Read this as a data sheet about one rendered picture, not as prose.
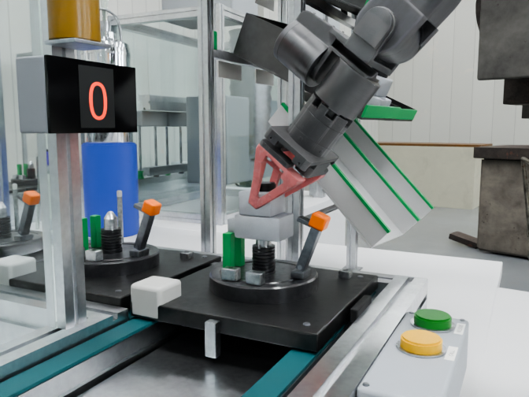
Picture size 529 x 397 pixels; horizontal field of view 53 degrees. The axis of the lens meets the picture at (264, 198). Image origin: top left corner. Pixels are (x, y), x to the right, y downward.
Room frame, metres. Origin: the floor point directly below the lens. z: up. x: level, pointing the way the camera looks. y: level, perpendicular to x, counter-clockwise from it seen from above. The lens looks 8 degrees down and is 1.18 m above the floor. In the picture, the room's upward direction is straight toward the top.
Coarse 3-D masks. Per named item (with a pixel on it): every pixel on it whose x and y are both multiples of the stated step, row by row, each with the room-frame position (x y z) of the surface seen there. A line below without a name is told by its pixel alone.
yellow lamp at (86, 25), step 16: (48, 0) 0.54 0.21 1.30; (64, 0) 0.53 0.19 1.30; (80, 0) 0.53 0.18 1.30; (96, 0) 0.55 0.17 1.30; (48, 16) 0.54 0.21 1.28; (64, 16) 0.53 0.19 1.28; (80, 16) 0.53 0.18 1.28; (96, 16) 0.55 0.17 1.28; (48, 32) 0.54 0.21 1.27; (64, 32) 0.53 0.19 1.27; (80, 32) 0.53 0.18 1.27; (96, 32) 0.55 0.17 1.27
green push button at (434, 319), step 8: (416, 312) 0.57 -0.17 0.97; (424, 312) 0.57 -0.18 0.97; (432, 312) 0.57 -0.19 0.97; (440, 312) 0.57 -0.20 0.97; (416, 320) 0.56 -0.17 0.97; (424, 320) 0.55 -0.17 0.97; (432, 320) 0.55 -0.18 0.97; (440, 320) 0.55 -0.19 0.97; (448, 320) 0.55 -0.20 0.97; (432, 328) 0.54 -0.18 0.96; (440, 328) 0.54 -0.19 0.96
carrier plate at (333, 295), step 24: (216, 264) 0.79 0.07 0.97; (192, 288) 0.66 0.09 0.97; (336, 288) 0.66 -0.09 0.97; (360, 288) 0.66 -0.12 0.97; (168, 312) 0.59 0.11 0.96; (192, 312) 0.58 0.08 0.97; (216, 312) 0.57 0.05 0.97; (240, 312) 0.57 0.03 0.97; (264, 312) 0.57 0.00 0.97; (288, 312) 0.57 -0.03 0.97; (312, 312) 0.57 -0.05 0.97; (336, 312) 0.57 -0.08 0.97; (240, 336) 0.55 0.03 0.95; (264, 336) 0.54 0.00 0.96; (288, 336) 0.53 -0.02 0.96; (312, 336) 0.51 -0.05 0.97
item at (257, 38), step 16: (256, 16) 0.97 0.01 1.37; (240, 32) 0.96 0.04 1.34; (256, 32) 0.94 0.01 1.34; (272, 32) 0.92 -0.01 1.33; (240, 48) 0.96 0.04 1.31; (256, 48) 0.94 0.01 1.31; (272, 48) 0.92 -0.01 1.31; (256, 64) 0.94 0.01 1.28; (272, 64) 0.92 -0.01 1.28; (368, 112) 0.83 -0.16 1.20; (384, 112) 0.88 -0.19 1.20
